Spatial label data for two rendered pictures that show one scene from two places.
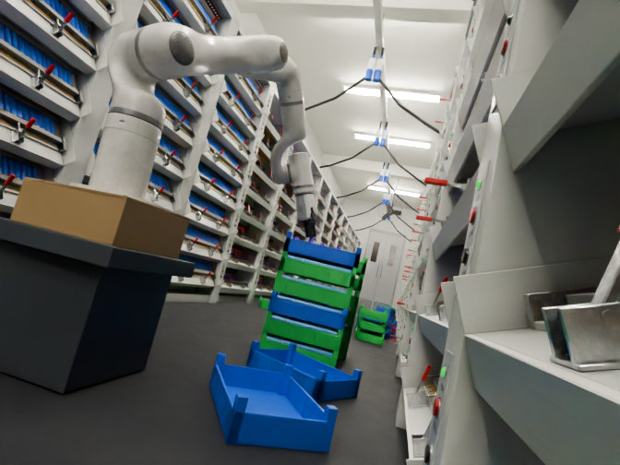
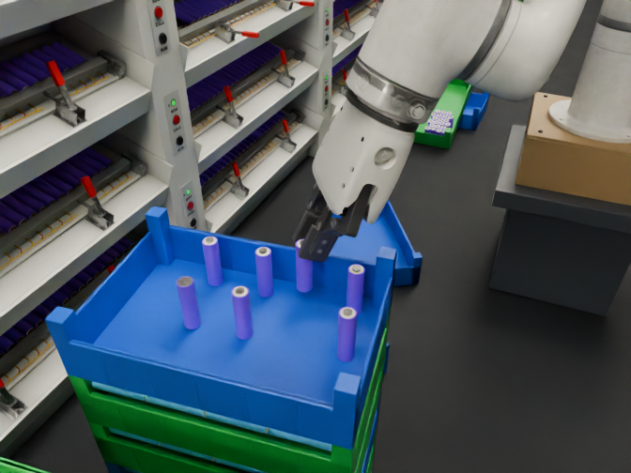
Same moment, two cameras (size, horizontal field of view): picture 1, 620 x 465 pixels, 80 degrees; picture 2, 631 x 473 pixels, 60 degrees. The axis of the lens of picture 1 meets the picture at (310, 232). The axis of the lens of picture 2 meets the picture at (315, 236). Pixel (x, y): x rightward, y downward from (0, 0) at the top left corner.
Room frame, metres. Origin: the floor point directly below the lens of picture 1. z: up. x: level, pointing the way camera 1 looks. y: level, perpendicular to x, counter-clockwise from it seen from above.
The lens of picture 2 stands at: (1.94, 0.08, 0.85)
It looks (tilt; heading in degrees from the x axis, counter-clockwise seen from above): 37 degrees down; 190
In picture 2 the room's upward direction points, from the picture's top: straight up
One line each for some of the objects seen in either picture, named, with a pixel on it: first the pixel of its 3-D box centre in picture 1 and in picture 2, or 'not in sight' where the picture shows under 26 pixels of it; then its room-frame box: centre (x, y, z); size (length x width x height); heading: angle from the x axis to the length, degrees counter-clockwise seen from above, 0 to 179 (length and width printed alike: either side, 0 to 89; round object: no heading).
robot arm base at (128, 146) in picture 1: (125, 161); (614, 76); (0.86, 0.46, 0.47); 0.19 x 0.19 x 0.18
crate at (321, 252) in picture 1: (323, 252); (238, 309); (1.55, -0.07, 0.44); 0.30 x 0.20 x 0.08; 83
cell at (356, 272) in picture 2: not in sight; (355, 290); (1.49, 0.04, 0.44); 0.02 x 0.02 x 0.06
